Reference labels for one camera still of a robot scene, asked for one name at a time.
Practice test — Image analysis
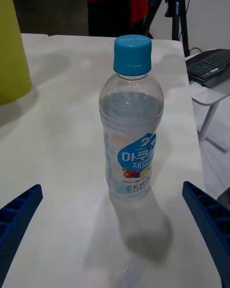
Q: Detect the person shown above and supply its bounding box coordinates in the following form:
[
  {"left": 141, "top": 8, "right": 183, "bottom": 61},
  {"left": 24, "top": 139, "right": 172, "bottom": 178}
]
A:
[{"left": 85, "top": 0, "right": 154, "bottom": 38}]

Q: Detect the yellow-green plastic bin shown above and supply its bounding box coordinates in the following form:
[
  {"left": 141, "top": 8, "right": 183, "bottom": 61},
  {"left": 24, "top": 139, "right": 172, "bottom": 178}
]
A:
[{"left": 0, "top": 0, "right": 33, "bottom": 106}]

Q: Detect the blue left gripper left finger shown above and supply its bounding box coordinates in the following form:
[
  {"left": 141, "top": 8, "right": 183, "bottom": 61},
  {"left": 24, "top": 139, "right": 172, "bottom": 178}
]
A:
[{"left": 0, "top": 184, "right": 44, "bottom": 281}]

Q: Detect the black tripod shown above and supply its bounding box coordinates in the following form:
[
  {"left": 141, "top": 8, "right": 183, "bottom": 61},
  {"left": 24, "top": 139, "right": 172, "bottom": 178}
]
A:
[{"left": 143, "top": 0, "right": 192, "bottom": 57}]

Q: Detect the black keyboard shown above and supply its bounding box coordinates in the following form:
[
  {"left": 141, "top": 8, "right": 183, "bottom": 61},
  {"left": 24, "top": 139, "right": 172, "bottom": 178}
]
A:
[{"left": 185, "top": 49, "right": 230, "bottom": 88}]

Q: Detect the clear bottle with turquoise cap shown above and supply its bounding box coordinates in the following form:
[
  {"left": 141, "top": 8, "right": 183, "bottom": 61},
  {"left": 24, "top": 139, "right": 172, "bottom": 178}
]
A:
[{"left": 99, "top": 35, "right": 165, "bottom": 204}]

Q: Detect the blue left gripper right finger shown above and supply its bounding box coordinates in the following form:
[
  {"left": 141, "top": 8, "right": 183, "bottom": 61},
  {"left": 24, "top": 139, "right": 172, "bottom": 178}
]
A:
[{"left": 182, "top": 181, "right": 230, "bottom": 288}]

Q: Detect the small white side table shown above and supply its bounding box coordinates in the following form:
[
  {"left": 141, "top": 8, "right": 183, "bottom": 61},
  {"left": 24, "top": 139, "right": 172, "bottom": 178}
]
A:
[{"left": 185, "top": 52, "right": 230, "bottom": 153}]

